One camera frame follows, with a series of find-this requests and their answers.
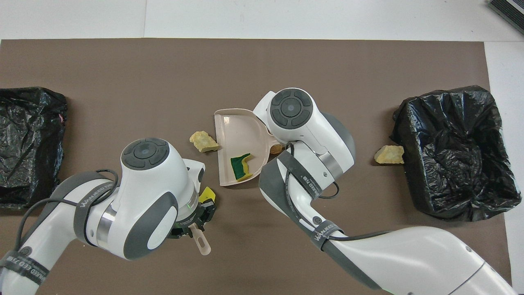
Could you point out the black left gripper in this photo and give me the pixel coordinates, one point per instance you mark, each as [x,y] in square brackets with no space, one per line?
[192,223]

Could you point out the all yellow sponge piece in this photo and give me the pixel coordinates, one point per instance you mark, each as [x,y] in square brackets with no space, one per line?
[207,193]

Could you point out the beige hand brush black bristles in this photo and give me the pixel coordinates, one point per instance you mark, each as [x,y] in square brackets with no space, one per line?
[201,243]

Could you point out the green and yellow sponge piece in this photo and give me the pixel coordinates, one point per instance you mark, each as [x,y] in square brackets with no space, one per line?
[239,167]

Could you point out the pale foam piece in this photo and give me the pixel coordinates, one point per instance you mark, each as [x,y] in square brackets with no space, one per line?
[203,141]
[389,154]

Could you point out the beige plastic dustpan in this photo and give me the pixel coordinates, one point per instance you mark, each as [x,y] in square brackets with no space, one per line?
[237,135]

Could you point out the brown cork-like lump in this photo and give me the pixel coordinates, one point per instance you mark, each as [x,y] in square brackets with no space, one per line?
[276,149]

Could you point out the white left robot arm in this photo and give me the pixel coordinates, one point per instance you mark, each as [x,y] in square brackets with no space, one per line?
[143,196]

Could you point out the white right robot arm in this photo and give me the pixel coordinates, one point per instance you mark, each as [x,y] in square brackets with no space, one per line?
[311,123]

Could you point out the bin lined with black bag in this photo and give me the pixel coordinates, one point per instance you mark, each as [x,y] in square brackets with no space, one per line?
[450,164]
[24,155]

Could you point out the brown table mat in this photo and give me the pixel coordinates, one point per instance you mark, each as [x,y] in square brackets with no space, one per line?
[163,82]

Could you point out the dark ribbed panel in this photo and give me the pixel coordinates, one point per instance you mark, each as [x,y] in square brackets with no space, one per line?
[511,12]

